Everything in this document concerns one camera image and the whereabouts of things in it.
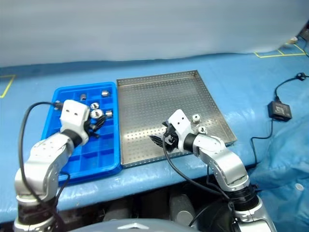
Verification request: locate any black power adapter box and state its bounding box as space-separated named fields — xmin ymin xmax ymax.
xmin=267 ymin=101 xmax=293 ymax=121

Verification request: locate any black adapter cable with plug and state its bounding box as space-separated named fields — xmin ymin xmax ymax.
xmin=274 ymin=72 xmax=309 ymax=103

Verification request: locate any perforated steel tray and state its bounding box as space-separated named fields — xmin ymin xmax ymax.
xmin=116 ymin=70 xmax=238 ymax=169

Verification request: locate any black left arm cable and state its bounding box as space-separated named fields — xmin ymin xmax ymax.
xmin=18 ymin=101 xmax=71 ymax=208

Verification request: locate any blue plastic tarp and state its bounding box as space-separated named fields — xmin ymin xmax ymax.
xmin=246 ymin=122 xmax=309 ymax=232

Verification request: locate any black adapter power cable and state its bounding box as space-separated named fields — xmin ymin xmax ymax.
xmin=251 ymin=117 xmax=275 ymax=164

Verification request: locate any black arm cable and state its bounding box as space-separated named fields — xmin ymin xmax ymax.
xmin=18 ymin=101 xmax=71 ymax=208
xmin=162 ymin=134 xmax=236 ymax=227

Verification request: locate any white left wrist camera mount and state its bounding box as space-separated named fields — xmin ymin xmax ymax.
xmin=59 ymin=99 xmax=91 ymax=146

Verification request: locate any grey rounded cylinder shape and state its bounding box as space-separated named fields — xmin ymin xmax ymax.
xmin=169 ymin=193 xmax=197 ymax=229

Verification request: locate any blue compartment plastic tray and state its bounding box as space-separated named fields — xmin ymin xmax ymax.
xmin=41 ymin=81 xmax=123 ymax=186

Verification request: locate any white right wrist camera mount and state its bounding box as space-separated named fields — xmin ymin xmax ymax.
xmin=167 ymin=109 xmax=194 ymax=152

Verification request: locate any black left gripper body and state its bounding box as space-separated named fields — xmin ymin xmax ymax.
xmin=83 ymin=120 xmax=98 ymax=139

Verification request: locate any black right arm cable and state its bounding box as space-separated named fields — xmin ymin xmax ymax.
xmin=162 ymin=134 xmax=236 ymax=227

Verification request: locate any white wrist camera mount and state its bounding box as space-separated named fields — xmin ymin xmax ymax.
xmin=59 ymin=99 xmax=91 ymax=146
xmin=167 ymin=109 xmax=194 ymax=152

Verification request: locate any grey robot torso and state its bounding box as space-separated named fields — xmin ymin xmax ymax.
xmin=69 ymin=218 xmax=201 ymax=232

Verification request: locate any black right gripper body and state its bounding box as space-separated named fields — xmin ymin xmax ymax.
xmin=162 ymin=120 xmax=181 ymax=155

